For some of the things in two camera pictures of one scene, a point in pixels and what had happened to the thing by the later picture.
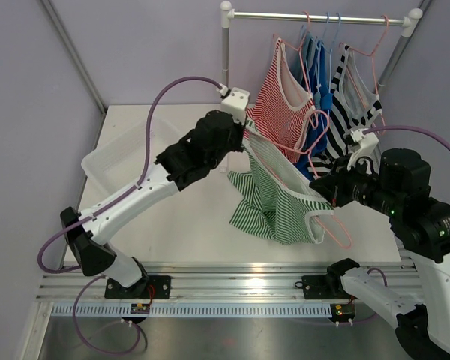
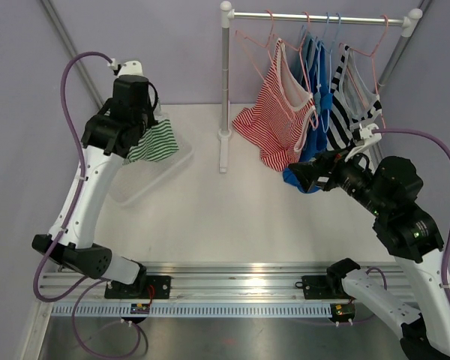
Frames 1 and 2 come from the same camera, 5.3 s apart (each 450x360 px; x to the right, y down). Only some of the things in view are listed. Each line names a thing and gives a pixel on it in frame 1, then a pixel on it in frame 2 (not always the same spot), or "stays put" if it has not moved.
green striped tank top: x=274 y=197 -> x=158 y=144
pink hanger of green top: x=309 y=151 -> x=238 y=33
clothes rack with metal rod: x=409 y=22 stays put
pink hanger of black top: x=373 y=55 stays put
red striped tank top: x=282 y=107 stays put
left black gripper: x=239 y=130 -> x=151 y=121
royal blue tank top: x=322 y=100 stays put
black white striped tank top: x=354 y=103 stays put
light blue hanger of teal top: x=311 y=51 -> x=323 y=41
